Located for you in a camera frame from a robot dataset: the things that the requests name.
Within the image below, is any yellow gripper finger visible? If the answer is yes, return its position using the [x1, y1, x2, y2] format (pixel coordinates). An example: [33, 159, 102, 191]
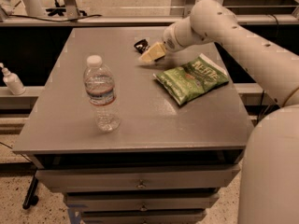
[148, 42, 166, 60]
[138, 51, 154, 63]

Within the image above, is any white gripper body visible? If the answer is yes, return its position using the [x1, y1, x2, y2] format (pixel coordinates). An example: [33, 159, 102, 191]
[162, 23, 183, 52]

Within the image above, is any black rxbar chocolate wrapper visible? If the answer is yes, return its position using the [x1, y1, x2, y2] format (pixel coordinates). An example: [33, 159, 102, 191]
[134, 39, 150, 54]

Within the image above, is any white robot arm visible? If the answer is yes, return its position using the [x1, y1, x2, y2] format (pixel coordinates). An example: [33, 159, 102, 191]
[141, 0, 299, 224]

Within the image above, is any clear plastic water bottle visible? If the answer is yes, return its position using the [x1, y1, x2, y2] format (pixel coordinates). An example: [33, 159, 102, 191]
[83, 55, 121, 133]

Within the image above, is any white pump dispenser bottle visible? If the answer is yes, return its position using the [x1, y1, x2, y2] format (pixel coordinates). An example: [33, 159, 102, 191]
[0, 63, 25, 95]

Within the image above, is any green kettle chips bag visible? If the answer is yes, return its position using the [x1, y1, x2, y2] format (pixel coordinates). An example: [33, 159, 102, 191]
[154, 54, 229, 105]

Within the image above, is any grey drawer cabinet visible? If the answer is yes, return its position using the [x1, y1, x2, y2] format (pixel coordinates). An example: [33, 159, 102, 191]
[14, 27, 252, 224]

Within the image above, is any black cable on rail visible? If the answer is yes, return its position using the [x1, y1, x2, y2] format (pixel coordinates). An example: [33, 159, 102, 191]
[8, 13, 103, 22]

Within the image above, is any grey metal frame post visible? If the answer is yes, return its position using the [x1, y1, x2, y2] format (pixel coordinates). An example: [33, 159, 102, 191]
[64, 0, 79, 20]

